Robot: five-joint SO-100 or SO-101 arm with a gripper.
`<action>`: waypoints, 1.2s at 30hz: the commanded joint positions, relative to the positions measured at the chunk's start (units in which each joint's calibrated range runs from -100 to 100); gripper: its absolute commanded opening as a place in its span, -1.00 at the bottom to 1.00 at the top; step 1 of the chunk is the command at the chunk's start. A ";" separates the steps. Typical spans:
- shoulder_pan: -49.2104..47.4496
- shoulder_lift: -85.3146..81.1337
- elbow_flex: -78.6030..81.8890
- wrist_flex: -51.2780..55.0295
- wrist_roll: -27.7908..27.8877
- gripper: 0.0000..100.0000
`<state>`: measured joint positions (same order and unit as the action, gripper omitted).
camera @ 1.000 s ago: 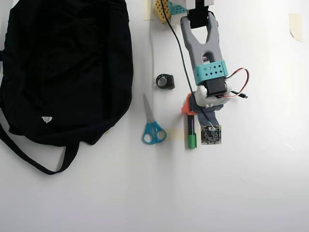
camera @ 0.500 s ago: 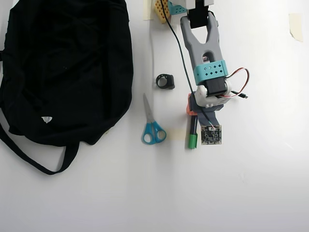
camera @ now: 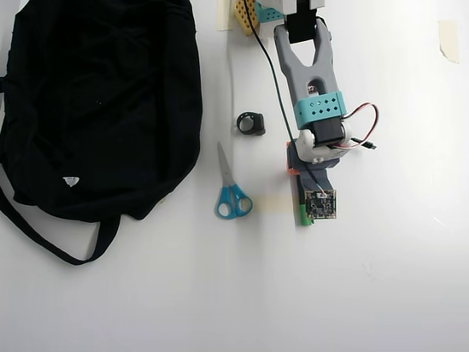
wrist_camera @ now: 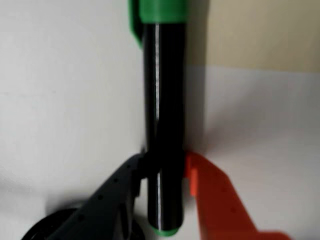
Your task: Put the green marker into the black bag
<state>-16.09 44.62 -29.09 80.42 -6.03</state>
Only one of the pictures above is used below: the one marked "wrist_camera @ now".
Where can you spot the green capped black marker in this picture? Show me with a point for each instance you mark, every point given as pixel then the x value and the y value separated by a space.
pixel 165 100

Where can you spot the beige masking tape strip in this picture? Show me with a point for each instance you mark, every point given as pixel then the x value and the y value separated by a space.
pixel 250 32

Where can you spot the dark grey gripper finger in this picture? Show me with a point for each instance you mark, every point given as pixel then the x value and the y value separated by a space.
pixel 105 212

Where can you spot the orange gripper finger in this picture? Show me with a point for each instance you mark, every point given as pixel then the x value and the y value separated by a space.
pixel 220 205

